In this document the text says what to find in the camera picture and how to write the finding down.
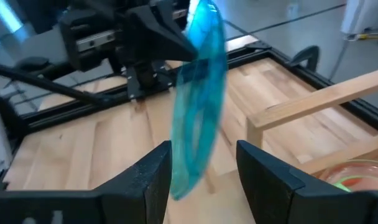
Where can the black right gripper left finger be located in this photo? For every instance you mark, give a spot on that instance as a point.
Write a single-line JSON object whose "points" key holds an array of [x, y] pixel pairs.
{"points": [[139, 199]]}

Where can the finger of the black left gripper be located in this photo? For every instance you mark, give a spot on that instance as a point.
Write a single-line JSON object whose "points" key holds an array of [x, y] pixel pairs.
{"points": [[158, 37]]}

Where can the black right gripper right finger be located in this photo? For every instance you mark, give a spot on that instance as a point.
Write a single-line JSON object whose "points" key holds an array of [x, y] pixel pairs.
{"points": [[270, 193]]}

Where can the teal transparent plate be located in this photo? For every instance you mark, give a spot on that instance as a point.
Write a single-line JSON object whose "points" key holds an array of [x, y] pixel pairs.
{"points": [[201, 118]]}

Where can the red transparent plate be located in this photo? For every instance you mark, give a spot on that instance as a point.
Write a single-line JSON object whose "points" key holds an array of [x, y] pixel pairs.
{"points": [[363, 169]]}

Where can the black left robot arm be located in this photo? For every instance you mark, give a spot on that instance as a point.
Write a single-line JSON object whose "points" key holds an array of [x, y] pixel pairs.
{"points": [[145, 77]]}

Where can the wooden slatted shelf rack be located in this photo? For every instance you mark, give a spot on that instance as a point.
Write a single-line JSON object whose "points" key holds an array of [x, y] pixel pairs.
{"points": [[316, 99]]}

